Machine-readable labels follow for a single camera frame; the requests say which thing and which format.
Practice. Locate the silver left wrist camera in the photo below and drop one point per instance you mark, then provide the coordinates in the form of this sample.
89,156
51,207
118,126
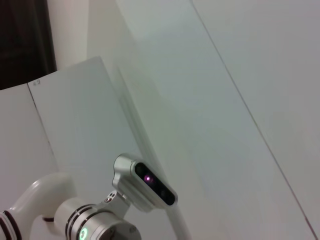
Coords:
150,180

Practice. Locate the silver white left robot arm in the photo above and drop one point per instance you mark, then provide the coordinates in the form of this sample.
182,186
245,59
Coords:
105,227

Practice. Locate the dark brown background door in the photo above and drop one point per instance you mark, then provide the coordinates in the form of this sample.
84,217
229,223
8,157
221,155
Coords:
22,45

